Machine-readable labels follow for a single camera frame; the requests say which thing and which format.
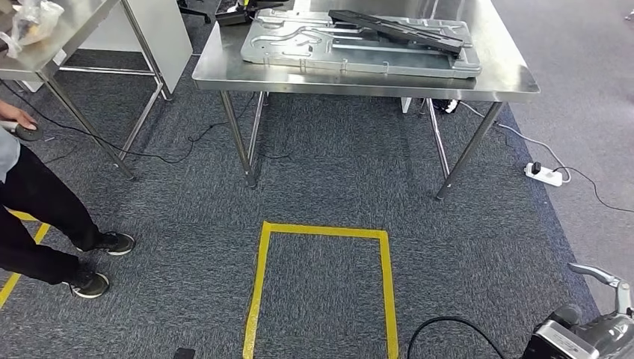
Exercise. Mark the person's hand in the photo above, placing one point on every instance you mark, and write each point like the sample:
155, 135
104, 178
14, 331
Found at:
17, 116

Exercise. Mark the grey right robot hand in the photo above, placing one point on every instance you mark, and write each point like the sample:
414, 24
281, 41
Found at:
611, 332

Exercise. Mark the black round handheld device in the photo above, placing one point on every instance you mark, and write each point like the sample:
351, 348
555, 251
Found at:
29, 134

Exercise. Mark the long black plastic panel part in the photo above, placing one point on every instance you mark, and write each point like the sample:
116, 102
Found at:
396, 29

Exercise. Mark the stainless steel workbench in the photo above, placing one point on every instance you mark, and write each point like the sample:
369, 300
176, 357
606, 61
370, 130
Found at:
356, 84

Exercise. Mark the person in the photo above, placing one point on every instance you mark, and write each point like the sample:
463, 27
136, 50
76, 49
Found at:
34, 208

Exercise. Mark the clear plastic bag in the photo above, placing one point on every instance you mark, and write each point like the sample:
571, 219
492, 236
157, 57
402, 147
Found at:
34, 22

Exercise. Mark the small stainless steel table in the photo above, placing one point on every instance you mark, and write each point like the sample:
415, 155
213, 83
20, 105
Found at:
74, 25

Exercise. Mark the yellow floor tape square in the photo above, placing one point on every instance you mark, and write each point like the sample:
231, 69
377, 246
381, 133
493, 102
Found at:
257, 297
15, 280

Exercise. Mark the white panel board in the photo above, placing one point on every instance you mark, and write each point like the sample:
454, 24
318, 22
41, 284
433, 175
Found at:
168, 39

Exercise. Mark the white power strip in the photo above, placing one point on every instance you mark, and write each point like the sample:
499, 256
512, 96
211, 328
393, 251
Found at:
545, 176

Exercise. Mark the black chair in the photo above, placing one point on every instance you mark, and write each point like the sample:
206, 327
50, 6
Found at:
193, 12

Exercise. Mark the black device with yellow mark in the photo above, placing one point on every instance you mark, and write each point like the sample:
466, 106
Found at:
233, 17

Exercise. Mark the stamped sheet metal plate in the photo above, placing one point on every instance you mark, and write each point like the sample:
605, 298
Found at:
297, 54

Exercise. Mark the dark robot body piece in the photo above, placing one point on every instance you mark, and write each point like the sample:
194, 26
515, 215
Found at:
184, 354

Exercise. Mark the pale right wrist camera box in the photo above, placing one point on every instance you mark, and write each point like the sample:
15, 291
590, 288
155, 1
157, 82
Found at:
554, 342

